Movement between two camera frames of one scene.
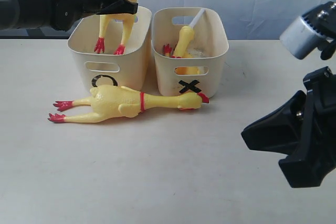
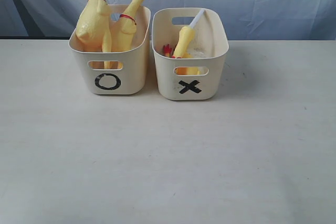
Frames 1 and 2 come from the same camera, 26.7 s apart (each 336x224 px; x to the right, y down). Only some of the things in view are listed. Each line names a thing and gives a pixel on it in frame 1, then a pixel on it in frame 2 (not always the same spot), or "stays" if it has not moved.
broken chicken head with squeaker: [186, 36] stays
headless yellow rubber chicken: [167, 51] stays
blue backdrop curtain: [258, 4] stays
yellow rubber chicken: [108, 101] to [127, 27]
